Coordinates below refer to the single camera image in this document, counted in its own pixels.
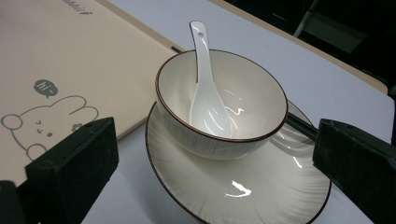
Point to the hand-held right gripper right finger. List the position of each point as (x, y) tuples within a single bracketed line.
[(358, 168)]

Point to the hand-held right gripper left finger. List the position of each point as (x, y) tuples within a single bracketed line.
[(71, 168)]

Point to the white bowl with brown rim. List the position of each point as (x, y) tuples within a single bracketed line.
[(255, 102)]

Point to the dark chopstick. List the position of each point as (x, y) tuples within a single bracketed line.
[(302, 125)]

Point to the beige mat with rabbit print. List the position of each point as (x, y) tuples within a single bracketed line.
[(77, 62)]

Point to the white plate with dark rim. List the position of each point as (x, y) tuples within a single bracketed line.
[(236, 189)]

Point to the dark box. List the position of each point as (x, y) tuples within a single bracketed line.
[(336, 32)]

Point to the white ceramic spoon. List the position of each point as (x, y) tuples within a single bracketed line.
[(209, 112)]

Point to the white metal stand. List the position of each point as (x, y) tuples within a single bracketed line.
[(306, 17)]

